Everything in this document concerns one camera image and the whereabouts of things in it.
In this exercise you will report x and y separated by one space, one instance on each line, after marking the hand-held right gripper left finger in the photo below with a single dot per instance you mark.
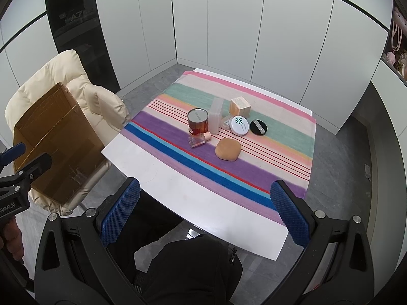
122 211

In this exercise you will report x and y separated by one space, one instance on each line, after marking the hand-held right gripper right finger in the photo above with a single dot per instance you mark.
291 214

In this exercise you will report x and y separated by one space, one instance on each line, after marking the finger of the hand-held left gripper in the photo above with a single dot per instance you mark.
36 165
14 153

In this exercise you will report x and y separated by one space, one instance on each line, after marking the brown cardboard box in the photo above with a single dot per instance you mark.
57 139

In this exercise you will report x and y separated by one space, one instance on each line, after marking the tan powder puff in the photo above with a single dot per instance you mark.
228 149

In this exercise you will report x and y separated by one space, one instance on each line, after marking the black round compact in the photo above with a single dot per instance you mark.
258 127

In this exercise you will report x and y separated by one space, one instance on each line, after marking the small glass bottle pink cap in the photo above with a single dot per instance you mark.
195 140

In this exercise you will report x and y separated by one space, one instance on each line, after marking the white round compact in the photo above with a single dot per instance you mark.
240 125

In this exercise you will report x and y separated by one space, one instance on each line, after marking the red tin can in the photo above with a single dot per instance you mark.
197 124

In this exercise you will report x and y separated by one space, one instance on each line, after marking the beige cube carton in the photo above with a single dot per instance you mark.
240 106

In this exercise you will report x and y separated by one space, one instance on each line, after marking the translucent plastic box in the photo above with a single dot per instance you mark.
216 114

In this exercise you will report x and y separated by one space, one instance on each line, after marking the person's left hand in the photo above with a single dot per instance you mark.
10 232

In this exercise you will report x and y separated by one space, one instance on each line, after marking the striped colourful cloth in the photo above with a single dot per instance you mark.
248 152

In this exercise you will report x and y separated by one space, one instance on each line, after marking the cream padded chair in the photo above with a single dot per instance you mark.
63 66

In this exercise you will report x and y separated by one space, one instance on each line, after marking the small white packet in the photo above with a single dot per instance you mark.
225 122

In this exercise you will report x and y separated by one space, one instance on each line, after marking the black glass cabinet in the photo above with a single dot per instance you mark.
79 22

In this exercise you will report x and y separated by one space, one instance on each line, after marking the pink plush toy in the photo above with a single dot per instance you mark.
390 57

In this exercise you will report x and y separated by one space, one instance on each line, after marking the paw print box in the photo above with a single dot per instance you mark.
403 65

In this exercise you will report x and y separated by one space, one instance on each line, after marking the pink handbag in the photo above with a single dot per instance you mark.
399 28

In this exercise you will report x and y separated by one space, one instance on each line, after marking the wall socket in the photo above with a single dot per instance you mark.
368 171

